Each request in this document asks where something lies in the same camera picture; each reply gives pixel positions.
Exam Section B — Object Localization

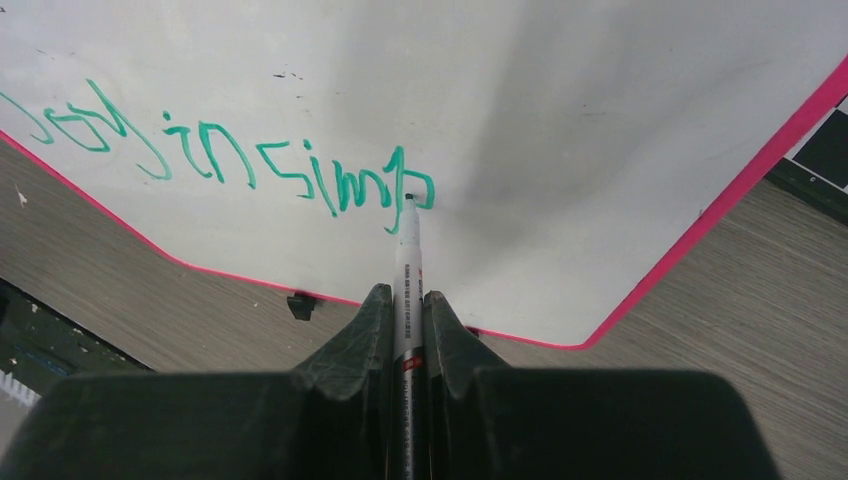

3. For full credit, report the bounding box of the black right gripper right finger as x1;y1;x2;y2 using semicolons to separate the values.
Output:
423;291;780;479

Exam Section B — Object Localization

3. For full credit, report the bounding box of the pink framed whiteboard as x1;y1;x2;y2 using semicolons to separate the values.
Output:
1;1;847;347

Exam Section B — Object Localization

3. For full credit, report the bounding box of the green whiteboard marker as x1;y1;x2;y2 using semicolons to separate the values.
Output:
388;193;431;479

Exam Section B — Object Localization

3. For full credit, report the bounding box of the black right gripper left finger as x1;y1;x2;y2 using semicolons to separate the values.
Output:
1;284;393;479

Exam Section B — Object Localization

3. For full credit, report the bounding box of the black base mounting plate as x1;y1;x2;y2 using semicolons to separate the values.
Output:
1;280;150;406

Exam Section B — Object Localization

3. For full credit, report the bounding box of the black whiteboard clip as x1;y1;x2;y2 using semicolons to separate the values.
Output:
286;292;318;321

